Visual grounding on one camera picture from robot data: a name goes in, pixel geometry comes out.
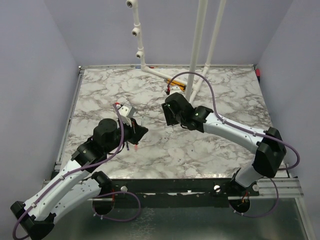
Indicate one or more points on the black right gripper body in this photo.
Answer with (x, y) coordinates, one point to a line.
(170, 118)

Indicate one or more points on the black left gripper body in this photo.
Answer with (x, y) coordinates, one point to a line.
(132, 122)

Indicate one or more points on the white blue marker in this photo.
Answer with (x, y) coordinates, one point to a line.
(142, 121)

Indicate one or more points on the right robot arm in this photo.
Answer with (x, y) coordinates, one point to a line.
(267, 146)

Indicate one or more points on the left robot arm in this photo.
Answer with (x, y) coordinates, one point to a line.
(77, 181)

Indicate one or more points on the yellow utility knife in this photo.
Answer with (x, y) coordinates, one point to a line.
(177, 85)

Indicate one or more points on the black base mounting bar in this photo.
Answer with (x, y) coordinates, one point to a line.
(184, 192)

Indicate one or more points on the red black clamp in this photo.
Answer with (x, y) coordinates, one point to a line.
(257, 72)

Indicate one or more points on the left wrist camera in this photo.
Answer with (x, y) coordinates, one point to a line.
(126, 111)

